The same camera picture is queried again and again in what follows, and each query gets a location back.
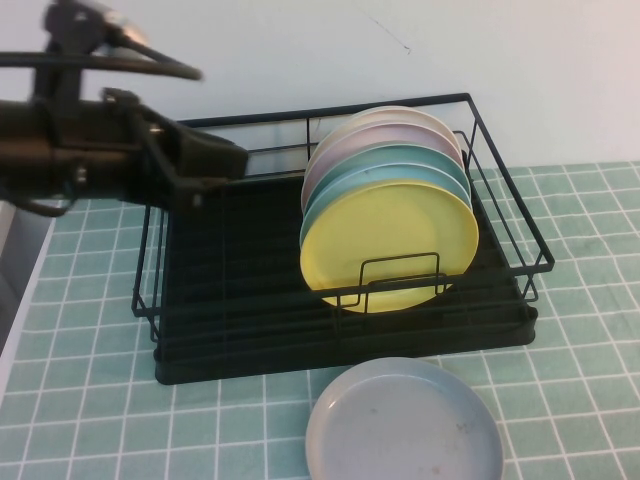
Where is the pink round plate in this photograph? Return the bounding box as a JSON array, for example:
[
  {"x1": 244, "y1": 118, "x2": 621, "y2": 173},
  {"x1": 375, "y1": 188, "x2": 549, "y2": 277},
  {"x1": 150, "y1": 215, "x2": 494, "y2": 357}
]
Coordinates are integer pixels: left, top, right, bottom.
[{"x1": 301, "y1": 124, "x2": 464, "y2": 201}]

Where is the black wire dish rack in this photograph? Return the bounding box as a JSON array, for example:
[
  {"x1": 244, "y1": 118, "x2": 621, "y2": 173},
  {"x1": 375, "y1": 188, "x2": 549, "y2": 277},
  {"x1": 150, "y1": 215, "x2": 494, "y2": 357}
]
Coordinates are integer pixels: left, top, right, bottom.
[{"x1": 130, "y1": 92, "x2": 554, "y2": 346}]

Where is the light blue round plate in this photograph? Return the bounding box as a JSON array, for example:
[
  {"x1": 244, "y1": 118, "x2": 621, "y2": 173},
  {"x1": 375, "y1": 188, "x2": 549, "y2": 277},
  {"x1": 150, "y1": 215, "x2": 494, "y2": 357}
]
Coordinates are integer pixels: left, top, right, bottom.
[{"x1": 299, "y1": 162, "x2": 474, "y2": 239}]

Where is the cream round plate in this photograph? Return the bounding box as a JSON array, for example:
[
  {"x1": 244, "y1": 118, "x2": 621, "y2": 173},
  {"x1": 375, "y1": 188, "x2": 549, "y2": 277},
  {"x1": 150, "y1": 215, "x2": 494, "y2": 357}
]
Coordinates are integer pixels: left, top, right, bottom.
[{"x1": 304, "y1": 105, "x2": 461, "y2": 171}]

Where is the yellow round plate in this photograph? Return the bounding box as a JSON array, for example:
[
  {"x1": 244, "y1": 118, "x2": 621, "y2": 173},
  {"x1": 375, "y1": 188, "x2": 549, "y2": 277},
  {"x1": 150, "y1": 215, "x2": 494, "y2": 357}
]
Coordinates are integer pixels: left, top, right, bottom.
[{"x1": 299, "y1": 178, "x2": 480, "y2": 315}]

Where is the grey round plate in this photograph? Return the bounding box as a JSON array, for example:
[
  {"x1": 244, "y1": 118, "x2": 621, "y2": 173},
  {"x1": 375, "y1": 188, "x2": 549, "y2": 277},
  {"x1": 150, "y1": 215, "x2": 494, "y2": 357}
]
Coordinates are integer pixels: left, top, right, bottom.
[{"x1": 305, "y1": 356, "x2": 508, "y2": 480}]

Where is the green checked tablecloth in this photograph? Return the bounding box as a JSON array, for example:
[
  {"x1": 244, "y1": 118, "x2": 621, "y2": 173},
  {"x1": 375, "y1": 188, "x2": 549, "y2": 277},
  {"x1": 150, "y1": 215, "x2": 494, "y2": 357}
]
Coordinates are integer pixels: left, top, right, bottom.
[{"x1": 0, "y1": 161, "x2": 640, "y2": 480}]

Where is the black plastic drip tray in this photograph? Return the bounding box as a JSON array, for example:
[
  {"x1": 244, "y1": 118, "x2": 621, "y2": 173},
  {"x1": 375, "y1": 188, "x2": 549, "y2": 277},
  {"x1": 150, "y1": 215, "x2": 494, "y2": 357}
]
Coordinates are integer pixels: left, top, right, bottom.
[{"x1": 152, "y1": 177, "x2": 540, "y2": 386}]

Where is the teal green round plate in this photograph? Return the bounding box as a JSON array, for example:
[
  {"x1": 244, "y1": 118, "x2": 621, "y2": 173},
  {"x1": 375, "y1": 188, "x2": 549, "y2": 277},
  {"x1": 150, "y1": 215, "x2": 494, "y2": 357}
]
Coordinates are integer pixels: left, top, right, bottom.
[{"x1": 302, "y1": 144, "x2": 471, "y2": 201}]

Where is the black camera cable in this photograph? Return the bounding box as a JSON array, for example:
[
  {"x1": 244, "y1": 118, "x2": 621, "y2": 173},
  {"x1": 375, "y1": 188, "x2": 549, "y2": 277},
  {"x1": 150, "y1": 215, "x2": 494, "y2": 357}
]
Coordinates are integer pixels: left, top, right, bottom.
[{"x1": 0, "y1": 48, "x2": 206, "y2": 85}]

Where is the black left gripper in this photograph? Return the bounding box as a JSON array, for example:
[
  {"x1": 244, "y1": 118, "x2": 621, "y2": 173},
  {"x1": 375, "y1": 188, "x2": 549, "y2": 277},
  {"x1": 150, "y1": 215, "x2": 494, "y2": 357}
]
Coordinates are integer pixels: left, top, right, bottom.
[{"x1": 101, "y1": 87, "x2": 250, "y2": 212}]

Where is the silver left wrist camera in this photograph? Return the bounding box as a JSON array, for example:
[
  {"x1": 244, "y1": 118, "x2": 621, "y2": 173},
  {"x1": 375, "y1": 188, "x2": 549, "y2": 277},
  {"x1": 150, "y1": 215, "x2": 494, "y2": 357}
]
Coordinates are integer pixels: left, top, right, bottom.
[{"x1": 43, "y1": 0, "x2": 151, "y2": 56}]

